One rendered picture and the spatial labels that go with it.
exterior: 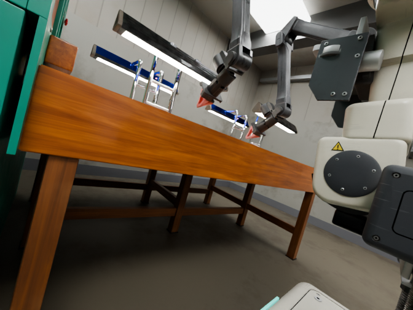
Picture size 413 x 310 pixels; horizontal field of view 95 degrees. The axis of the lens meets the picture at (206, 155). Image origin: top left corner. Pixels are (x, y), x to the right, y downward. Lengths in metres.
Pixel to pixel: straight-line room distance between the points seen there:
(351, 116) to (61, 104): 0.66
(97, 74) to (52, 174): 2.07
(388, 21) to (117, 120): 0.70
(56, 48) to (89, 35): 1.96
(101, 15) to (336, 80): 2.48
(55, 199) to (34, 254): 0.14
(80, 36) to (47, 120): 2.11
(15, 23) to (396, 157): 0.75
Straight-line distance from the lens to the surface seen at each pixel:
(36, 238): 0.64
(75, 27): 2.62
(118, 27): 0.93
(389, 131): 0.54
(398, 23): 0.69
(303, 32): 1.16
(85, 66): 2.56
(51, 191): 0.59
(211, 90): 0.77
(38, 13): 0.52
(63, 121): 0.54
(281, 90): 1.09
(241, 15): 0.80
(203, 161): 0.72
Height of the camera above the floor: 0.69
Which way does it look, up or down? 2 degrees down
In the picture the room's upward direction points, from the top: 16 degrees clockwise
